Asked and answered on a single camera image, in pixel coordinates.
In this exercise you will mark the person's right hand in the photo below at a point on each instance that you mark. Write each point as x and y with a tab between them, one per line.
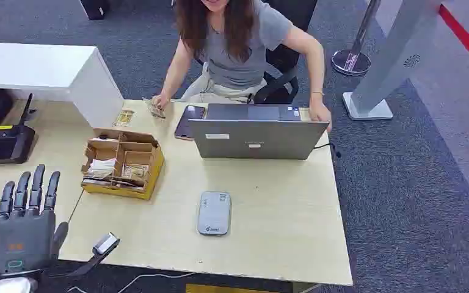
162	100

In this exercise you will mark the person's left hand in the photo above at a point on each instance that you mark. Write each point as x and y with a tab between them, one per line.
319	115

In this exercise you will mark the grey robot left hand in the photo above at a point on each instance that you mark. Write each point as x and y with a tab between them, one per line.
24	238

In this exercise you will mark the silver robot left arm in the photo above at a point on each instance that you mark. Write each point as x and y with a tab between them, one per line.
12	285

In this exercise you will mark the dark smartphone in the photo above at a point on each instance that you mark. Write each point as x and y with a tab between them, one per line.
189	122

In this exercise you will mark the yellow printed card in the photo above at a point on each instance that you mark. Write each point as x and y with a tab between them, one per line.
123	118

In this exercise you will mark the black office chair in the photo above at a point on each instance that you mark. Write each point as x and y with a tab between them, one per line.
283	68

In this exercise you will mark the grey laptop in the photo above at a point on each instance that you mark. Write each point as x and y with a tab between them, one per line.
254	135

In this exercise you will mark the wooden card box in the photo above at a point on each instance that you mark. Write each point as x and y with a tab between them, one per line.
123	163

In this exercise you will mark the white kiosk stand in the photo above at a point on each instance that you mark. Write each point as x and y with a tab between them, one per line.
388	60

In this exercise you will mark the person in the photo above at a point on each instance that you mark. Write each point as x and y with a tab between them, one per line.
238	52

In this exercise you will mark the black desk terminal with antenna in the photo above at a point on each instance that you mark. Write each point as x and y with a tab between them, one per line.
4	141

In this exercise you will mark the black bin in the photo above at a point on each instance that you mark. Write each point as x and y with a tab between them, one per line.
94	8

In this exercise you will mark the white cabinet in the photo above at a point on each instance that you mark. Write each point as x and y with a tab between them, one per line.
48	77

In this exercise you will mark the yellow panel under desk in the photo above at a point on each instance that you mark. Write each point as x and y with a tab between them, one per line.
218	289

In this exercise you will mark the chrome stanchion post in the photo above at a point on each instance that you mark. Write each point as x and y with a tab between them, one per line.
352	58

